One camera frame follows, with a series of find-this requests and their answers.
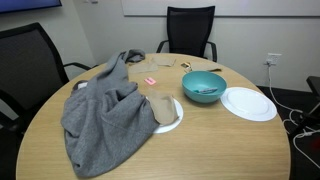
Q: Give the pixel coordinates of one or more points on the teal marker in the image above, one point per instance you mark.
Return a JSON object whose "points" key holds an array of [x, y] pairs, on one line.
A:
{"points": [[206, 90]]}

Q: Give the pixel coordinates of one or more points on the teal plastic bowl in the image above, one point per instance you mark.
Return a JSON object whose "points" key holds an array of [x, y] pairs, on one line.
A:
{"points": [[197, 80]]}

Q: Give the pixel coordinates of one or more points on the pink sticky packet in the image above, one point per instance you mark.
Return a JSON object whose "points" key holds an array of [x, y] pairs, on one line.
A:
{"points": [[150, 81]]}

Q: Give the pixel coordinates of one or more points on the brown napkin on plate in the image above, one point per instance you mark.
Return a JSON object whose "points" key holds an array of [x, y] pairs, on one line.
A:
{"points": [[163, 107]]}

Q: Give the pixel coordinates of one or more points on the small snack packet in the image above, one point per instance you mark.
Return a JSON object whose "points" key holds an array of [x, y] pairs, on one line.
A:
{"points": [[187, 67]]}

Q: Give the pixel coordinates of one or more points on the grey sweatshirt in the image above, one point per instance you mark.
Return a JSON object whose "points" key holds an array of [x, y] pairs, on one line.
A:
{"points": [[108, 120]]}

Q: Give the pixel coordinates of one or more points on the large white plate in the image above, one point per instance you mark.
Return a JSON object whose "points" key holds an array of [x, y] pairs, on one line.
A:
{"points": [[248, 104]]}

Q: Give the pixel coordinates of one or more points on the black mesh office chair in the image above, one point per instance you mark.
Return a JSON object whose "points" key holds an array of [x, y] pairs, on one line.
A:
{"points": [[31, 71]]}

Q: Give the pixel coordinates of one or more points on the white wall outlet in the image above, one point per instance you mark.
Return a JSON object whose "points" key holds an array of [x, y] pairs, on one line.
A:
{"points": [[272, 59]]}

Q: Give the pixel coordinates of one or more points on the wall monitor screen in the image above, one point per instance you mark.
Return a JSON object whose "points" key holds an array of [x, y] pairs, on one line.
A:
{"points": [[7, 6]]}

